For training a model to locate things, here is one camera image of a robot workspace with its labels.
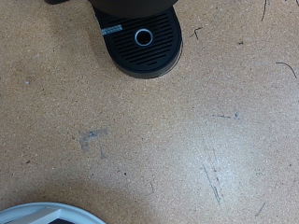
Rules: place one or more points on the black Keurig drip tray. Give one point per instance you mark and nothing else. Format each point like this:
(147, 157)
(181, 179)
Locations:
(155, 59)

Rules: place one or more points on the white two-tier turntable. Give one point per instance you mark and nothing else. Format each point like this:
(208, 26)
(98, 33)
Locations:
(46, 214)

